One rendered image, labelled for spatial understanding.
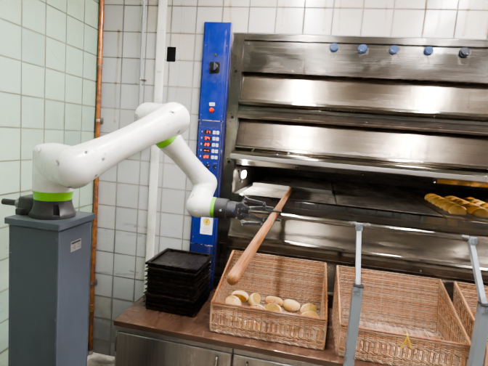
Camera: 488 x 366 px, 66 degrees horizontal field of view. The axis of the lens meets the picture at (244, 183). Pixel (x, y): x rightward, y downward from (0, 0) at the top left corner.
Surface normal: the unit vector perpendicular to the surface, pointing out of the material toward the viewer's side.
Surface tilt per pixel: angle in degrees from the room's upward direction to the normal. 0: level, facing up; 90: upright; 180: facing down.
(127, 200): 90
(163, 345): 90
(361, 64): 90
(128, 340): 91
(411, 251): 70
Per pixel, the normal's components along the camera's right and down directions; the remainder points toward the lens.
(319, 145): -0.16, -0.24
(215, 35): -0.20, 0.11
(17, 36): 0.98, 0.11
